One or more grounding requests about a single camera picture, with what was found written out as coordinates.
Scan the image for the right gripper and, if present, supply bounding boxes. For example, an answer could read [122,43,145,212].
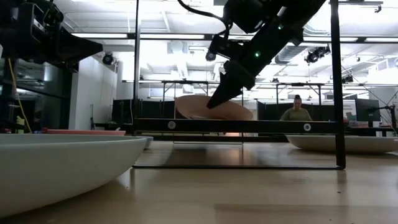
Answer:
[206,60,257,110]

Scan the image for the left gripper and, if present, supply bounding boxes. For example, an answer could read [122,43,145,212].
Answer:
[0,6,104,73]

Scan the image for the pink plate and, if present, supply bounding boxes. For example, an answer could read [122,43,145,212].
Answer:
[42,127,127,136]

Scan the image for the small white bowl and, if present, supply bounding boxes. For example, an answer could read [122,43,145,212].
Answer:
[136,136,154,149]

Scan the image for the large deep white plate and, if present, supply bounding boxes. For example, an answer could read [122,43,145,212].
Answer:
[0,133,149,218]

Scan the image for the wide white plate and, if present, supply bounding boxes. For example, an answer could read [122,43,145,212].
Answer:
[285,134,398,154]

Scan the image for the black metal shelf rack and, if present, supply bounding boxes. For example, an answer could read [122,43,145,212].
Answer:
[132,0,346,170]

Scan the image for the dark glass cabinet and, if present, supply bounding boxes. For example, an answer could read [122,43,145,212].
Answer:
[0,57,73,134]

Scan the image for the thin black tripod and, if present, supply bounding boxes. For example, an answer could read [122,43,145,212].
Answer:
[89,104,96,130]

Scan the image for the person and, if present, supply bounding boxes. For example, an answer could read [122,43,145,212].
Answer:
[279,94,313,121]

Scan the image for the black partition panel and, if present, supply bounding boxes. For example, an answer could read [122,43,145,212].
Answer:
[111,98,177,125]

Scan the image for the yellow-green small object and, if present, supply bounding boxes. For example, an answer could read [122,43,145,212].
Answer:
[15,115,26,134]

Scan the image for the white sign board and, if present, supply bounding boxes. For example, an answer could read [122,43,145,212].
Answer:
[341,100,357,121]

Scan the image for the black computer monitor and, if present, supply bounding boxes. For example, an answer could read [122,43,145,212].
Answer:
[355,98,382,123]

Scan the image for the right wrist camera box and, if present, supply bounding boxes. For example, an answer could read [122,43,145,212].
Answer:
[207,33,249,62]

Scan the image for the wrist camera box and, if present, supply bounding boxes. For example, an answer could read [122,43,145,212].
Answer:
[207,33,249,62]
[18,1,65,32]

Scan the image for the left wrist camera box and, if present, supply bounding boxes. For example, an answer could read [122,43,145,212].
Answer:
[18,1,65,32]

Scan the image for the yellow hanging cable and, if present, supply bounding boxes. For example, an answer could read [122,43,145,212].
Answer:
[7,58,32,134]

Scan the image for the overhead light strip rail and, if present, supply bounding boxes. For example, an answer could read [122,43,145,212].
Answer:
[71,32,398,44]

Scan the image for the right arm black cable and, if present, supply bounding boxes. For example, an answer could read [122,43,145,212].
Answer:
[177,0,233,37]

